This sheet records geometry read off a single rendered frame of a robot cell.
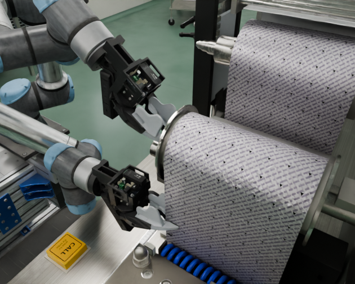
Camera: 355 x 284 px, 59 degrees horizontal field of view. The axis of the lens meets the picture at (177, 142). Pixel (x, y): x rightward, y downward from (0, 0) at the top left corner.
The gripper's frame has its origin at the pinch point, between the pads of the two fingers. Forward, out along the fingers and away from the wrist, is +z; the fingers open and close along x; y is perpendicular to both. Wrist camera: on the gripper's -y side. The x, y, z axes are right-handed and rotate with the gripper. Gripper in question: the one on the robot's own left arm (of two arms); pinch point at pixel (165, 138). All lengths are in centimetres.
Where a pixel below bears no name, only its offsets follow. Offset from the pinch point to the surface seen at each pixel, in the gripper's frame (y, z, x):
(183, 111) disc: 8.9, -1.8, -0.3
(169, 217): -5.5, 12.4, -7.7
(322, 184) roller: 23.5, 18.0, -3.9
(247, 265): 3.6, 26.4, -7.7
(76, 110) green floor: -216, -67, 120
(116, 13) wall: -312, -194, 358
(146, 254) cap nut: -10.5, 14.8, -14.2
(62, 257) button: -35.1, 6.3, -19.6
